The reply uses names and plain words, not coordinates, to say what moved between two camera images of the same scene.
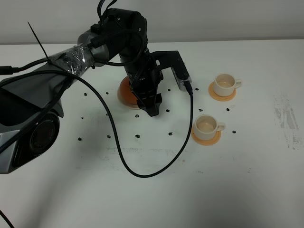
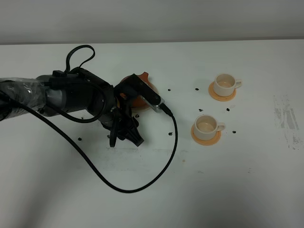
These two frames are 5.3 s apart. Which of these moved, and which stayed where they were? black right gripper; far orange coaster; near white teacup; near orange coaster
Moved: black right gripper
Stayed: near orange coaster; near white teacup; far orange coaster
